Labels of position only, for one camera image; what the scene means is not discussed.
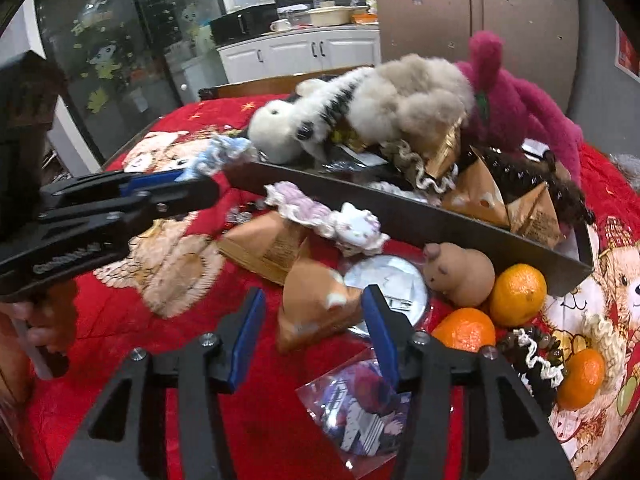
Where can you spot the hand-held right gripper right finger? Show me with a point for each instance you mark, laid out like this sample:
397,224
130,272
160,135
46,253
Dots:
382,340

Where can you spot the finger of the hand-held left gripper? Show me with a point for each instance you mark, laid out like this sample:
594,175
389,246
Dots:
190,192
150,181

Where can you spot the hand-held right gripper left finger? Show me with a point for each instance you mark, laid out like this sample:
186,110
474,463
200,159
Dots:
247,340

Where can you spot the blue ruffled scrunchie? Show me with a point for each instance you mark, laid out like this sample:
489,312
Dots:
225,150

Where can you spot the brown triangular snack packet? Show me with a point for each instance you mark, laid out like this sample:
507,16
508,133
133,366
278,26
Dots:
445,147
265,250
535,217
315,305
480,195

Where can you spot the dark rectangular tray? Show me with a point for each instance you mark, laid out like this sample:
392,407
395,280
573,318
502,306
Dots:
450,232

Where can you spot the brown fuzzy hair band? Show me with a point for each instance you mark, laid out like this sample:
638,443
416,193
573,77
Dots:
565,195

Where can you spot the beige fluffy scrunchie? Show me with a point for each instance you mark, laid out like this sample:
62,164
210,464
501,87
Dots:
410,95

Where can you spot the person's left hand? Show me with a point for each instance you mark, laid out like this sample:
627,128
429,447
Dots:
50,320

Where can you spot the round silver badge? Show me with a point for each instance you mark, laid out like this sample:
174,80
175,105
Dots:
395,280

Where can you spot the clear plastic card packet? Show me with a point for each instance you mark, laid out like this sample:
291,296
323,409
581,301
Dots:
350,410

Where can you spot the orange mandarin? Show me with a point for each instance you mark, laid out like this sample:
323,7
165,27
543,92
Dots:
517,295
580,377
465,329

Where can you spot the brown capybara toy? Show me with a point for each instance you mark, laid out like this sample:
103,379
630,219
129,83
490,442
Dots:
462,275

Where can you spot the white plush toy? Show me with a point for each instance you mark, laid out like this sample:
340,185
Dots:
272,130

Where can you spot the pink ruffled scrunchie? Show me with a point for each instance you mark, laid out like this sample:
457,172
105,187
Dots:
310,210

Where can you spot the glass sliding door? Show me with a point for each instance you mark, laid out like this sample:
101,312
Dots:
115,60

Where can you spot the dark white-trimmed scrunchie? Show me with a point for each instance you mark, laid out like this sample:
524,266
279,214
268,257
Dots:
525,350

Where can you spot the white kitchen cabinet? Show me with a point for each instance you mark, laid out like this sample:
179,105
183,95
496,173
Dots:
295,52

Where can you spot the brown ruffled scrunchie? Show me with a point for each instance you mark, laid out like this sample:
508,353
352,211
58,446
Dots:
415,167

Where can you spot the black microwave oven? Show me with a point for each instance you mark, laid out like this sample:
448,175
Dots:
240,22

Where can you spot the white cup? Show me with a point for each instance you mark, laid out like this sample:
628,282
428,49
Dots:
280,25

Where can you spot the beige basin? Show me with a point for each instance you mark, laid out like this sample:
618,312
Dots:
327,16

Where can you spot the pink plush toy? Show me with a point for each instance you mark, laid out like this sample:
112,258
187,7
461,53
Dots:
520,105

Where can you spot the gold double-door refrigerator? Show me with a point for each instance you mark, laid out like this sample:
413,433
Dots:
525,10

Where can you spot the red box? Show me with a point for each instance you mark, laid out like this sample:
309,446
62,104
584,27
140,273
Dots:
627,52

